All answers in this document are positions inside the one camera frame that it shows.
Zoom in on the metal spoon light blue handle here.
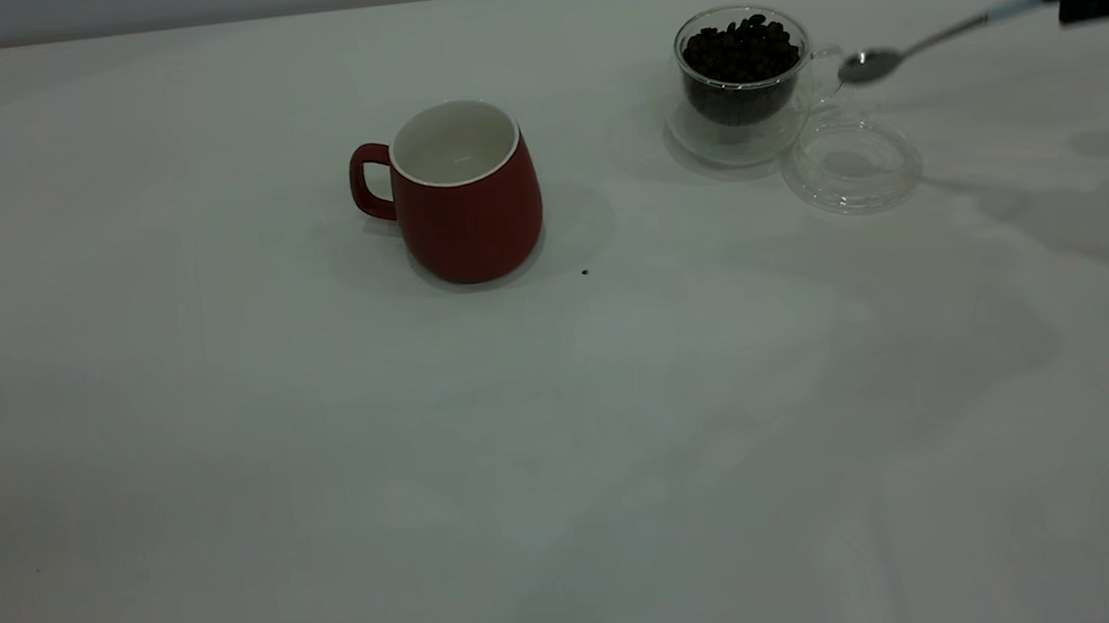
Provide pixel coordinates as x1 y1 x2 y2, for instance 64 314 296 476
831 0 1061 88

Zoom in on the clear glass cup with handle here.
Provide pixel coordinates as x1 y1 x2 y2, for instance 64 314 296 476
671 0 855 138

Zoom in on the red ceramic mug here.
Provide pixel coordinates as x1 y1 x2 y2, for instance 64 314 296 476
343 92 550 294

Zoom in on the coffee beans pile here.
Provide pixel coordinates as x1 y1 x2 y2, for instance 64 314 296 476
680 11 810 131

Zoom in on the clear glass saucer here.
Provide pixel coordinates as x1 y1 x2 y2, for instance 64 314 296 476
662 86 824 178

